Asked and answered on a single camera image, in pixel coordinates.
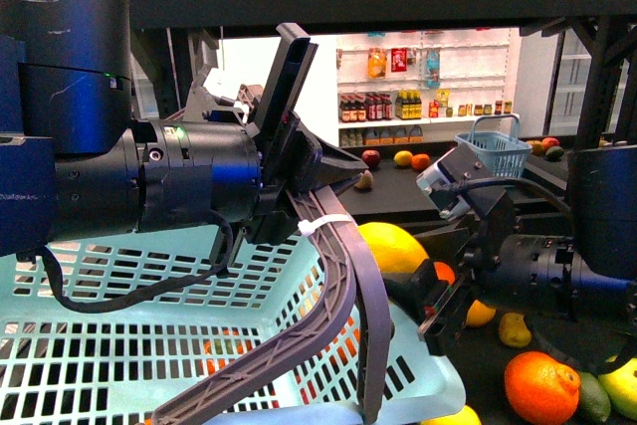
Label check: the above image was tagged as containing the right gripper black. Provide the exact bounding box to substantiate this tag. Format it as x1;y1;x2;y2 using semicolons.
382;225;503;356

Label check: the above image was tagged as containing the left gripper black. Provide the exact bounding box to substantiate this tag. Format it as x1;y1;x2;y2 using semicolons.
133;23;366;244

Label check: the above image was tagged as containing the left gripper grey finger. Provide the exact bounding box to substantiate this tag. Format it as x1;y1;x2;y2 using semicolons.
151;216;391;424

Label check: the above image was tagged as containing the yellow lemon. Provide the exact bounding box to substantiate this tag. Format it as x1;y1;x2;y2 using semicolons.
358;222;429;274

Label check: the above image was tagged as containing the orange beside back lemon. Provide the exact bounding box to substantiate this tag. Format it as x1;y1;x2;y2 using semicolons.
411;153;431;172

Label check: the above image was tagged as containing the yellow lemon back shelf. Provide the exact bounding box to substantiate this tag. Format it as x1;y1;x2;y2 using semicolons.
393;150;413;168

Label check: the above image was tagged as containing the white condiment shelf unit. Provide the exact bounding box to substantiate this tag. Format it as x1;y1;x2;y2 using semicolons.
335;28;521;147

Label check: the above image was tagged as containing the dark red apple back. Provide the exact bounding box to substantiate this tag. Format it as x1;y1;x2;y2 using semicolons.
361;149;381;170

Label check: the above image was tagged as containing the small blue plastic basket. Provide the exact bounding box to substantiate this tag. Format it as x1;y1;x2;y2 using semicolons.
455;113;531;178

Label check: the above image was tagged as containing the large orange with navel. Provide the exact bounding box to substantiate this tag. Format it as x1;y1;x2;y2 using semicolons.
504;351;581;424

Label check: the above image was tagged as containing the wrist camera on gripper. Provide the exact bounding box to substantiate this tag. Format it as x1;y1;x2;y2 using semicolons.
416;144;514;221

